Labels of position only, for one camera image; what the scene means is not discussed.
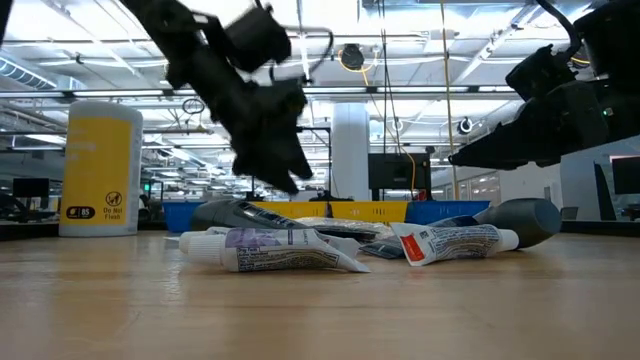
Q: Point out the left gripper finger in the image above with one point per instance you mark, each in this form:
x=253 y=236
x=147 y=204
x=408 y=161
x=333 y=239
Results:
x=265 y=167
x=301 y=160

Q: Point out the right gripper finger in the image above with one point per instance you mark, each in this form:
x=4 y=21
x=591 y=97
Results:
x=482 y=146
x=480 y=161

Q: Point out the dark grey toiletry tube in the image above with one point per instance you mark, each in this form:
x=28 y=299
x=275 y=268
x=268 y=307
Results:
x=235 y=212
x=525 y=220

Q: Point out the black toiletry sachet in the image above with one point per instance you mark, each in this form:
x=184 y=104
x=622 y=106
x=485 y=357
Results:
x=382 y=248
x=452 y=221

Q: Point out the bagged round dark toiletry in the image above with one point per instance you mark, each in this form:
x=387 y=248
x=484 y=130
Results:
x=345 y=227

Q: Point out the white toothpaste tube purple print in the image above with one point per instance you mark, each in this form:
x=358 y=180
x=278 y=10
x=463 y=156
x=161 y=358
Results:
x=280 y=252

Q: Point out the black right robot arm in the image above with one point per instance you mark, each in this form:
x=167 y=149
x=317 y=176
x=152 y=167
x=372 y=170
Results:
x=615 y=40

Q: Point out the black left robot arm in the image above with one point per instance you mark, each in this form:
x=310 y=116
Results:
x=150 y=15

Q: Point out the black pole stand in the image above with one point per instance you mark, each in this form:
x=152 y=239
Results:
x=329 y=165

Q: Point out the yellow plastic basket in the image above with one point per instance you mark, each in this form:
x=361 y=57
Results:
x=295 y=209
x=370 y=210

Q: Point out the white round pillar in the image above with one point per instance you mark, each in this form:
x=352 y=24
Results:
x=350 y=150

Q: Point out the blue plastic basket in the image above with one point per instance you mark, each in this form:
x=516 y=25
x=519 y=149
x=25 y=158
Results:
x=177 y=215
x=445 y=210

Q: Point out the dark monitor red edge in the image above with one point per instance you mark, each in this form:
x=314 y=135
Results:
x=625 y=175

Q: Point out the black screen on stand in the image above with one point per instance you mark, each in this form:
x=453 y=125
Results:
x=400 y=170

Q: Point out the yellow white wipes canister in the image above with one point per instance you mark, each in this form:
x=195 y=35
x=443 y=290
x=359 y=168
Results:
x=100 y=170

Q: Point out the small dark desk monitor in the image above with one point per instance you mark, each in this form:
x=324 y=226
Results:
x=30 y=187

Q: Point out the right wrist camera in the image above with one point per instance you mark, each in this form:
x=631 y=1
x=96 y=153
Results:
x=540 y=72

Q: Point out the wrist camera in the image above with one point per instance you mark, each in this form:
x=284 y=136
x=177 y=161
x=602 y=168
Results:
x=540 y=72
x=257 y=37

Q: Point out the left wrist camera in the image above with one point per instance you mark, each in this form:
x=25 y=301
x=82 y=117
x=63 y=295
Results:
x=257 y=37

